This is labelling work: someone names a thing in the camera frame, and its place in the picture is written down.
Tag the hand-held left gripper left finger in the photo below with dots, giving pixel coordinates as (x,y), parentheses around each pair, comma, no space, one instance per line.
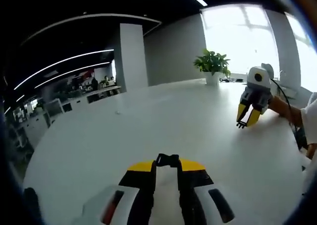
(133,190)

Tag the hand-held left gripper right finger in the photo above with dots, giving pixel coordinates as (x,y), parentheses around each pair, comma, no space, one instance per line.
(195,192)

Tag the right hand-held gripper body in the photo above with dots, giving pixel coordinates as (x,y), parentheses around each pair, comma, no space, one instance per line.
(258,77)

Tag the black plastic buckle pronged part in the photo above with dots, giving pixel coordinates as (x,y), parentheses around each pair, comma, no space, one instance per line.
(241,125)

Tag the black plastic buckle socket part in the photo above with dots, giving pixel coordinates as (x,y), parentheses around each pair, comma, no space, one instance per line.
(163,159)

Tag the green potted plant white pot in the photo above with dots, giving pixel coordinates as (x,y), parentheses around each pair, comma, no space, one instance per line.
(213,62)

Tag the dark blurred object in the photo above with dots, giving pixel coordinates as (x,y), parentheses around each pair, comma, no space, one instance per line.
(32,207)

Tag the white office desk row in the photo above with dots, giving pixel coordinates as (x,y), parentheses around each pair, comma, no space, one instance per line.
(57,111)

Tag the thin ceiling light line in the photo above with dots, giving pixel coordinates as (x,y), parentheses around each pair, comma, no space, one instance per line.
(62,62)

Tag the curved ceiling light strip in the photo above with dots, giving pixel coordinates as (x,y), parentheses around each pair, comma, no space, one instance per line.
(86,16)

